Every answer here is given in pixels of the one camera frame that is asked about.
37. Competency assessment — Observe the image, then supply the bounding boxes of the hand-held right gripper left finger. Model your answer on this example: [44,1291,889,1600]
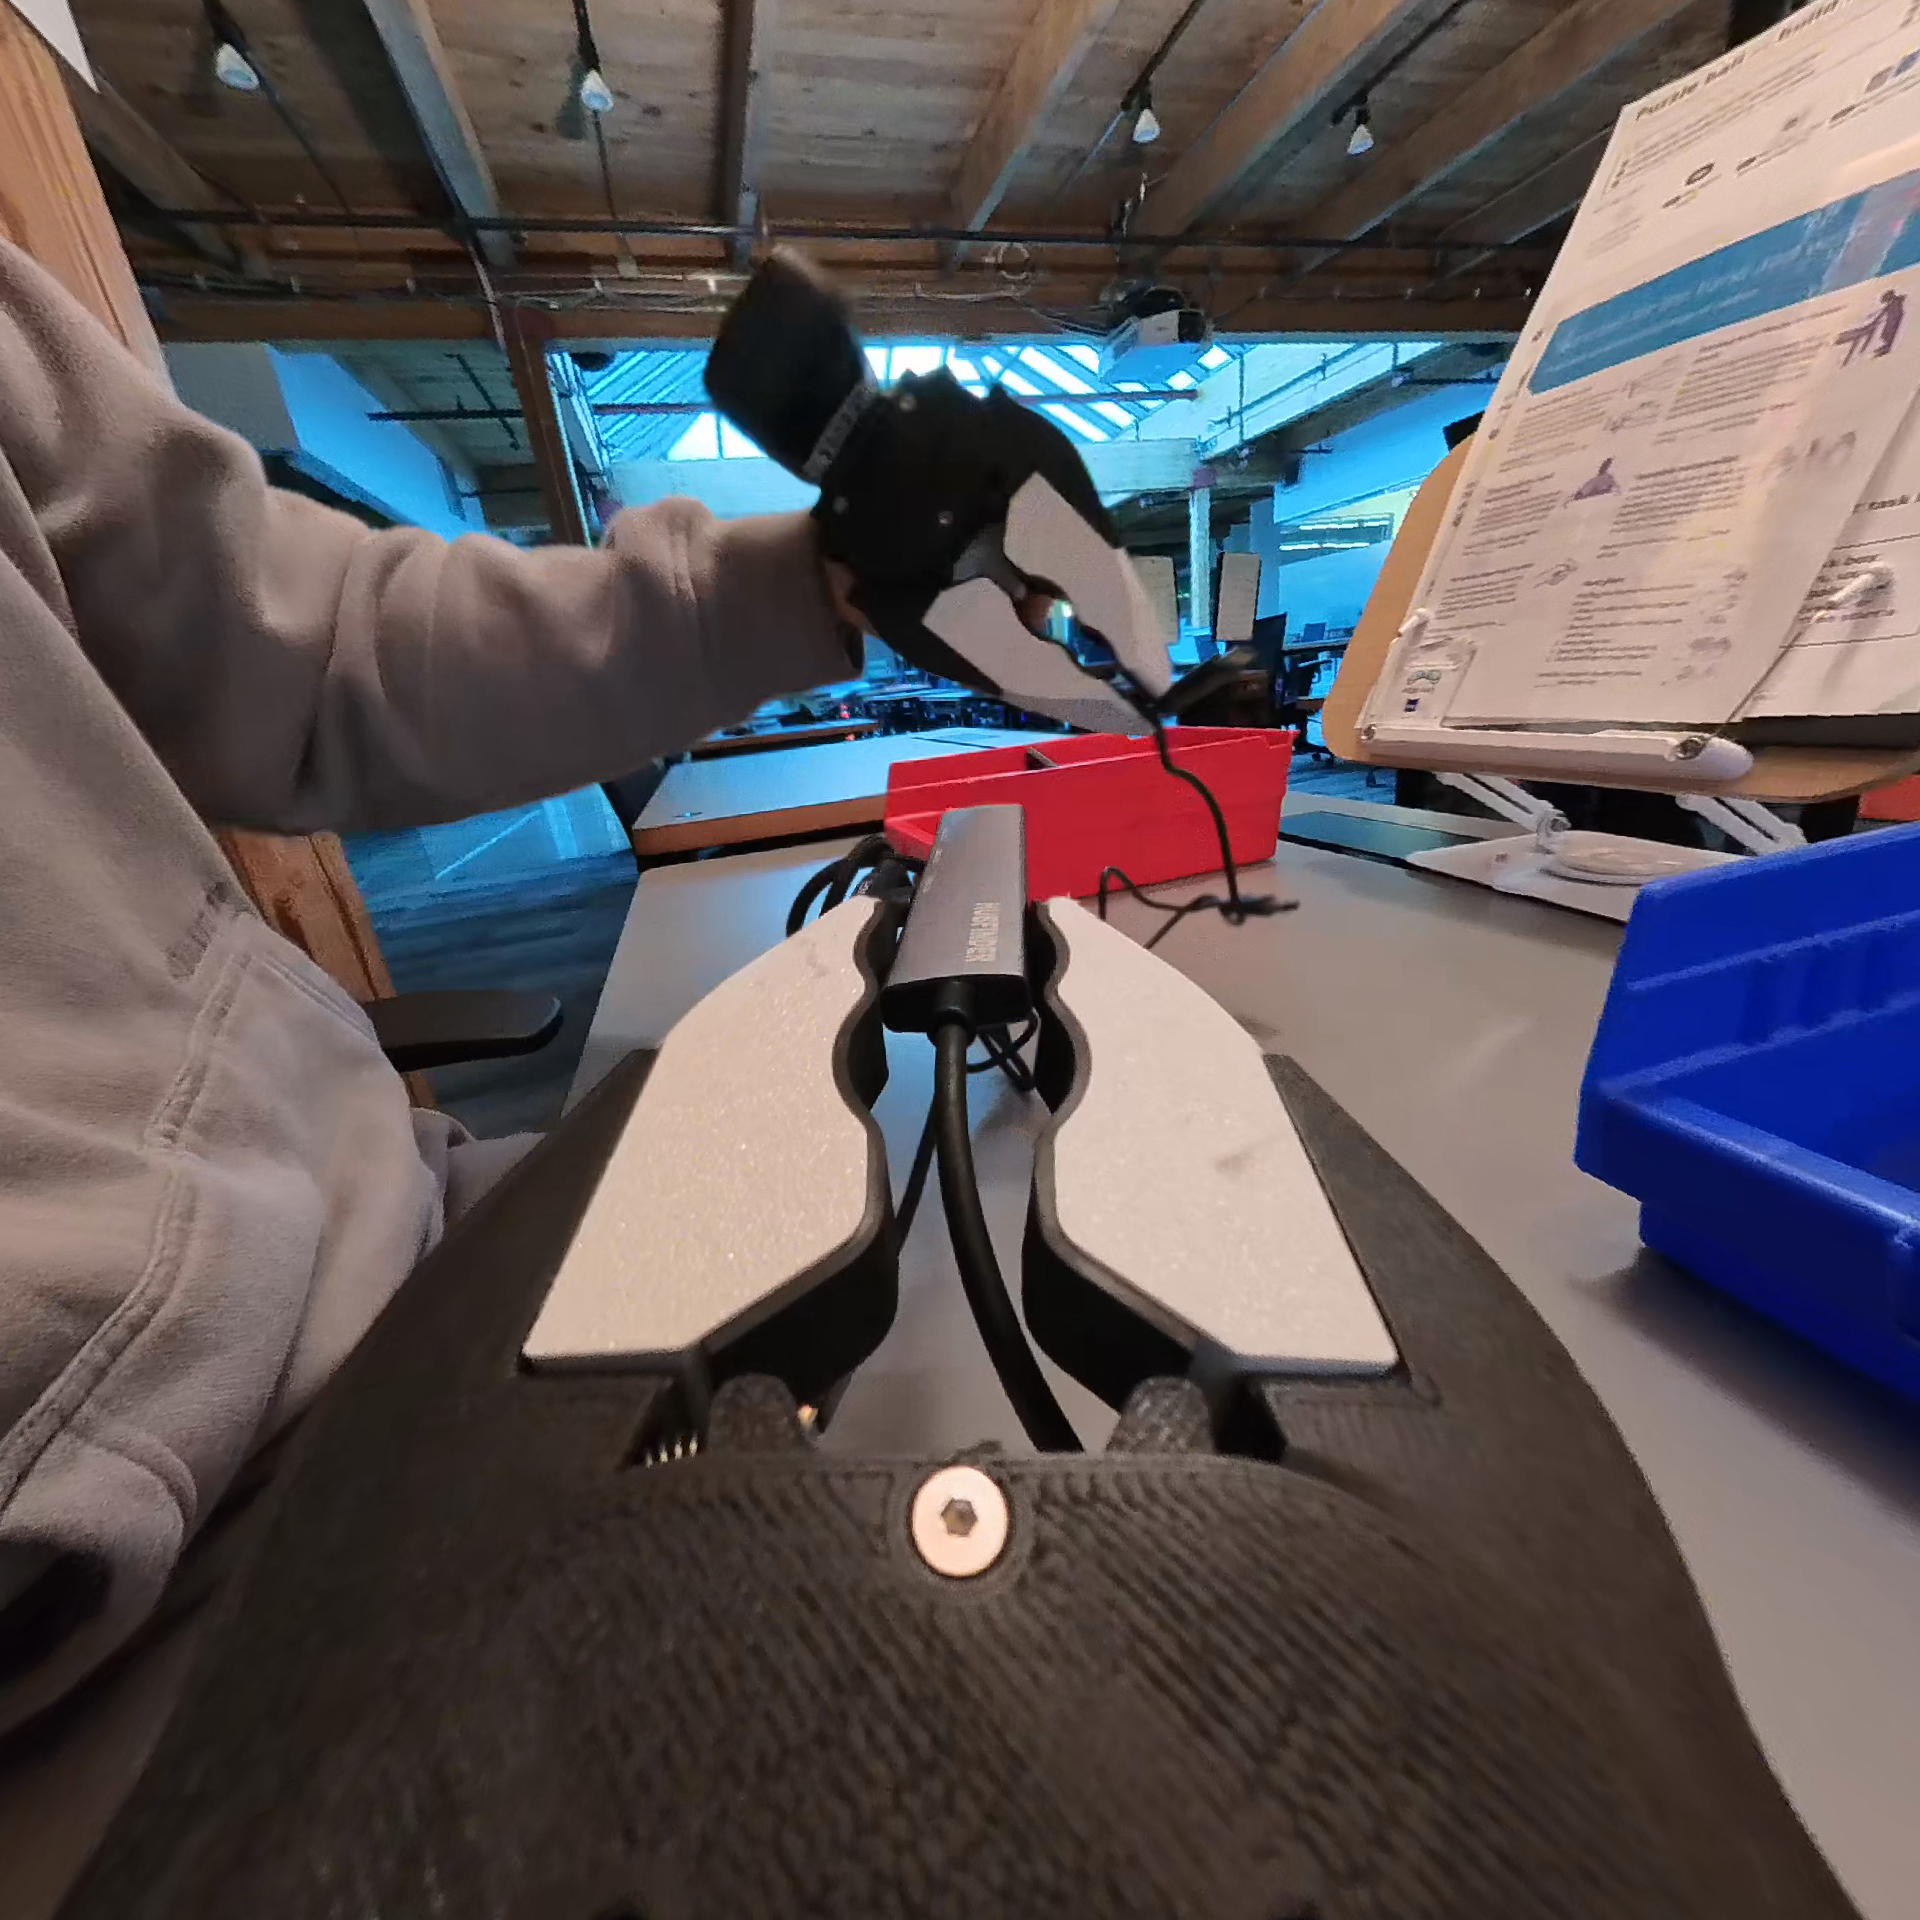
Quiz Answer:
[517,897,905,1420]

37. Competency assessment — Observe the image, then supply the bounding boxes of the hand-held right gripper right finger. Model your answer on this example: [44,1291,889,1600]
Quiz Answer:
[1025,897,1403,1420]

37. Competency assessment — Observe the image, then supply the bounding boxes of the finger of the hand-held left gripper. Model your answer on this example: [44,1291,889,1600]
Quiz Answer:
[919,573,1164,737]
[996,477,1178,707]

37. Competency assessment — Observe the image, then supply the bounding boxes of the red plastic bin with divider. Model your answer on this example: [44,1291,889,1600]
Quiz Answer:
[882,725,1299,902]

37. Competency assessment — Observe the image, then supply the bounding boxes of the thick black hub cable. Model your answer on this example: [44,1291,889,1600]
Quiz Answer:
[930,1019,1089,1454]

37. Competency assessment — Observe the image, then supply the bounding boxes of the thin black usb cable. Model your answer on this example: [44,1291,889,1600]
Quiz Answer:
[1036,593,1303,924]

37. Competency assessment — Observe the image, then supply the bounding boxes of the white table with wooden edge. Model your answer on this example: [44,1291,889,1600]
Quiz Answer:
[632,729,1051,864]

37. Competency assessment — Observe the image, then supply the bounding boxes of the black chair armrest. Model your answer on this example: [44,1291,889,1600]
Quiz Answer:
[369,988,564,1075]

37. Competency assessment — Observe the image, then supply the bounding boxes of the person's grey hoodie torso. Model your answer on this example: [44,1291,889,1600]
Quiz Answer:
[0,241,549,1748]

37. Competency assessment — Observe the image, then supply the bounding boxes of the blue plastic bin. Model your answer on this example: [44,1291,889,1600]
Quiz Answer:
[1576,824,1920,1403]

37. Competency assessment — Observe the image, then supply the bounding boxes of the printed instruction sheets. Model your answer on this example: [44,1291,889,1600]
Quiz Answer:
[1394,0,1920,729]

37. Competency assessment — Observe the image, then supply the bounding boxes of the coiled black cable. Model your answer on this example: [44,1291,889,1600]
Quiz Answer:
[786,832,1044,1256]

